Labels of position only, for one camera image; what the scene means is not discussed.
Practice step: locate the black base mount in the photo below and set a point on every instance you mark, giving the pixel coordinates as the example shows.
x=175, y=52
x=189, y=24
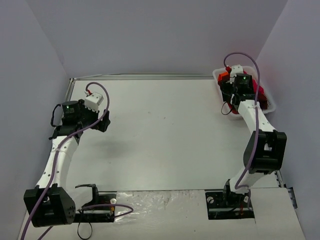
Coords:
x=235, y=207
x=98, y=208

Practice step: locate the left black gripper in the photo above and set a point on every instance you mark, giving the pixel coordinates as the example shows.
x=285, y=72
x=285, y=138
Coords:
x=102, y=122

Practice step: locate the pink t shirt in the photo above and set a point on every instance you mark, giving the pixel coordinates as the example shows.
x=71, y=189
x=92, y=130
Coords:
x=262, y=99

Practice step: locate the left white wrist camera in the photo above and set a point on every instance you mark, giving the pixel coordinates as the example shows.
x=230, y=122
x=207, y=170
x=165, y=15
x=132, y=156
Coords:
x=93, y=101

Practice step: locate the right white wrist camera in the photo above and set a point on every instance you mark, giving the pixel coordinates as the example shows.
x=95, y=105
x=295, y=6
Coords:
x=235, y=70

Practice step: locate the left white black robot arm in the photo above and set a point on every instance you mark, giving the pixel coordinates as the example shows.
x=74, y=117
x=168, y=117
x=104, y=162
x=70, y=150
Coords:
x=48, y=203

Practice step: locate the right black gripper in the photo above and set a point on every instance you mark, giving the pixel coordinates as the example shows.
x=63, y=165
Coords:
x=227, y=89

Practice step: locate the white plastic basket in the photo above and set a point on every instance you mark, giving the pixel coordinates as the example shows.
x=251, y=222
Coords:
x=268, y=100

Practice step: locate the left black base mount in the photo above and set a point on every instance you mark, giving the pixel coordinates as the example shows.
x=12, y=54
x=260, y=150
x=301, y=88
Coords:
x=98, y=208

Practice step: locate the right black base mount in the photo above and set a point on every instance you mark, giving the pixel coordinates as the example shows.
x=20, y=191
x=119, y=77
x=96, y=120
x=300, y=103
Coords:
x=235, y=207

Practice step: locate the orange t shirt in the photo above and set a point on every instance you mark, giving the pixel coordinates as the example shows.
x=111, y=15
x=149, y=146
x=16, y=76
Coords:
x=223, y=77

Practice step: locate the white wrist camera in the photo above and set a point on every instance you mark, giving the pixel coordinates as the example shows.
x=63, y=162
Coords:
x=235, y=70
x=93, y=101

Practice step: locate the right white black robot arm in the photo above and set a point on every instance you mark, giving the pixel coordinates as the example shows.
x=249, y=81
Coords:
x=265, y=149

